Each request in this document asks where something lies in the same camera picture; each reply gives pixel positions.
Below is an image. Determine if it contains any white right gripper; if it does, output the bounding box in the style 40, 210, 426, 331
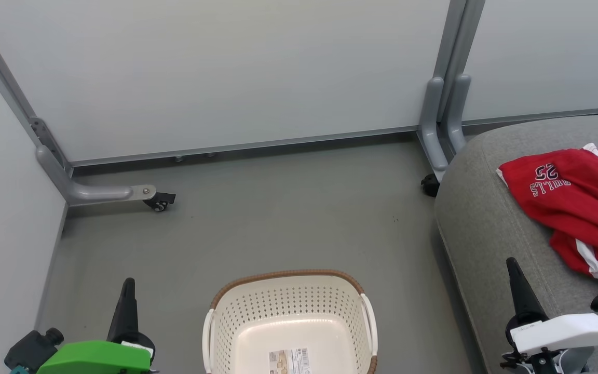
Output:
505, 257, 598, 359

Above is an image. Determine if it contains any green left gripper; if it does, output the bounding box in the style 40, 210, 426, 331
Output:
36, 277, 155, 374

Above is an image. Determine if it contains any red white basketball jersey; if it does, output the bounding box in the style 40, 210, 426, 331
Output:
496, 143, 598, 300

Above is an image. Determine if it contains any beige plastic laundry basket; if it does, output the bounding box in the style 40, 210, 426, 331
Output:
202, 269, 379, 374

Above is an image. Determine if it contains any grey fabric sofa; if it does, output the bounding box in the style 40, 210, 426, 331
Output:
433, 113, 598, 374

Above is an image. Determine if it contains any black partition caster wheel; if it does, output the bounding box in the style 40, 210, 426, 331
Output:
420, 173, 441, 198
142, 192, 176, 212

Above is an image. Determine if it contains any grey partition foot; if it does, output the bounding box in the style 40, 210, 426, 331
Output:
35, 145, 157, 206
417, 76, 451, 183
446, 73, 472, 155

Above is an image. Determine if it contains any paper label sticker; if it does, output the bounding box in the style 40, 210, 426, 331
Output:
268, 347, 311, 374

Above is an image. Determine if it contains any grey partition post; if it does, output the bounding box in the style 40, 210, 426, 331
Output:
433, 0, 486, 123
0, 9, 74, 175

